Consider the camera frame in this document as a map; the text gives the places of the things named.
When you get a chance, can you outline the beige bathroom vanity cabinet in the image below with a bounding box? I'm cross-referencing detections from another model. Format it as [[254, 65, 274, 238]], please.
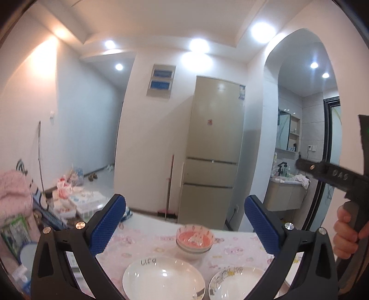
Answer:
[[264, 177, 307, 211]]

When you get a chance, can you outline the white crumpled cloth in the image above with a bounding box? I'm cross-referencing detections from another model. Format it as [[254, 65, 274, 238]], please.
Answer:
[[292, 174, 310, 189]]

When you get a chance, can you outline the broom with wooden handle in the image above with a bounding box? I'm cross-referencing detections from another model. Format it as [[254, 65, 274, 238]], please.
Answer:
[[158, 154, 177, 220]]

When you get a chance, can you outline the white plate with black lettering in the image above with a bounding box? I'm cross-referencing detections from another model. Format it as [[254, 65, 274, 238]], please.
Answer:
[[122, 255, 206, 300]]

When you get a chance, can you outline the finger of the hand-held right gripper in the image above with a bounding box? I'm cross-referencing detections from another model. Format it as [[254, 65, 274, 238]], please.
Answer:
[[295, 157, 329, 182]]

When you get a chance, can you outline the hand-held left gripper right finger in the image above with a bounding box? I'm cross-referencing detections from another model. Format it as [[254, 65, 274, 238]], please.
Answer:
[[244, 195, 338, 300]]

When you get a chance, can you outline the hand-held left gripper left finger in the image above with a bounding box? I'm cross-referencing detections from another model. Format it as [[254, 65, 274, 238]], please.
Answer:
[[30, 194, 127, 300]]

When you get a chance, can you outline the black white striped cloth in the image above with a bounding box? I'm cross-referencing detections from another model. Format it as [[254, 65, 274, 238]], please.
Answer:
[[16, 158, 48, 208]]

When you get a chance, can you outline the white plate with cartoon print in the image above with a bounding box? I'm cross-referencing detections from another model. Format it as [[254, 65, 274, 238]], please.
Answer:
[[208, 266, 268, 300]]

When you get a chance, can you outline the beige refrigerator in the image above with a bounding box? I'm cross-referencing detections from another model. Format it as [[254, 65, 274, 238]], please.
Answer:
[[177, 75, 245, 230]]

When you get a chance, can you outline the pink plastic bag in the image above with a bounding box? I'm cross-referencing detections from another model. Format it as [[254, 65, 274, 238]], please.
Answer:
[[56, 177, 74, 199]]

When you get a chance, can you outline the person's right hand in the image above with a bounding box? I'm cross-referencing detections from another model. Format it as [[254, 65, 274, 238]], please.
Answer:
[[334, 205, 361, 259]]

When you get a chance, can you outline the green packet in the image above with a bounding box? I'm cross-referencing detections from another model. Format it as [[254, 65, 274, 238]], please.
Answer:
[[0, 215, 32, 254]]

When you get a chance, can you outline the pink fluffy blanket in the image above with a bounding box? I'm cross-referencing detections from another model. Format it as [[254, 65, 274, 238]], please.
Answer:
[[0, 170, 33, 220]]

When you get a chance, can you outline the pink strawberry print bowl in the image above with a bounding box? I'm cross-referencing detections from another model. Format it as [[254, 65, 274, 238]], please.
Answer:
[[176, 239, 214, 255], [176, 224, 215, 251]]

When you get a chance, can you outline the bathroom mirror cabinet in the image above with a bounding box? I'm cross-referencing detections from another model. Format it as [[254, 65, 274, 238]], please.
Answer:
[[278, 107, 302, 152]]

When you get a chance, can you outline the black framed door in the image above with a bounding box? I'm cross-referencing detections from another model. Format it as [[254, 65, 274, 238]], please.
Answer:
[[310, 97, 342, 231]]

